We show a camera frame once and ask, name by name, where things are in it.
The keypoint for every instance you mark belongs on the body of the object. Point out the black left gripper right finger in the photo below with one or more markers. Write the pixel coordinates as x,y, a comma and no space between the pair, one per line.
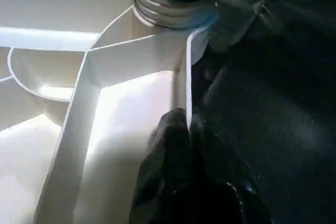
226,192

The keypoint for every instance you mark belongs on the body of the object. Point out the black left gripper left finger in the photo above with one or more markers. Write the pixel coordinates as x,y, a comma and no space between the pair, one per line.
165,182

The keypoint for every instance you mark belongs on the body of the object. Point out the white plastic table leg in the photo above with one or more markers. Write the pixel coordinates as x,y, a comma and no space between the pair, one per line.
152,3

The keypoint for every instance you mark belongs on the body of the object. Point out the white plastic table top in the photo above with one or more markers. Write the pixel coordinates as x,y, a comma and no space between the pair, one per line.
52,40

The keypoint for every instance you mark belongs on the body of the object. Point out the black work mat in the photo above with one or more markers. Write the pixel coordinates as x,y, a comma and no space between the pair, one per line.
278,103

